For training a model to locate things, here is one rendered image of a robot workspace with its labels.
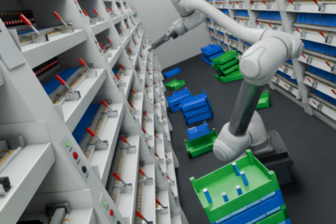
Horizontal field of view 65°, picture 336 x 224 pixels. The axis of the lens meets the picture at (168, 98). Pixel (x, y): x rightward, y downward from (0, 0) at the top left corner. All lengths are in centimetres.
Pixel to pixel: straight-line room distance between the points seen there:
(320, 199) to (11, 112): 157
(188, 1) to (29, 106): 105
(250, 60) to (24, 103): 82
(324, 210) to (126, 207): 112
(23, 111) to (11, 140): 6
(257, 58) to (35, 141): 84
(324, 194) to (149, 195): 101
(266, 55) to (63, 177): 85
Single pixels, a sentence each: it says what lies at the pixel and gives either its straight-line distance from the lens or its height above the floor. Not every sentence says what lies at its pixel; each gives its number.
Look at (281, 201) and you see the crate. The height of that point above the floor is 42.
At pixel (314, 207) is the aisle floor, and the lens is 173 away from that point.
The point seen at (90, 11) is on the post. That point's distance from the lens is 196.
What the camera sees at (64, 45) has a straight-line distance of 95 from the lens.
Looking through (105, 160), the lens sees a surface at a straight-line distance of 85.
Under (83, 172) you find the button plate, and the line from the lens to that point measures 69.
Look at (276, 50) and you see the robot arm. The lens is 117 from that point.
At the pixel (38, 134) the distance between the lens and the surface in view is 62.
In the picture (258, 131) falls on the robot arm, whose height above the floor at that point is 39.
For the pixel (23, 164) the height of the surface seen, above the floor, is 112.
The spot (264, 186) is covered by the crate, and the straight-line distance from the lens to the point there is 112.
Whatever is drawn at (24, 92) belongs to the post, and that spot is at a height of 123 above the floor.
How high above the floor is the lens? 128
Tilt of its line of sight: 19 degrees down
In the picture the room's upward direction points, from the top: 24 degrees counter-clockwise
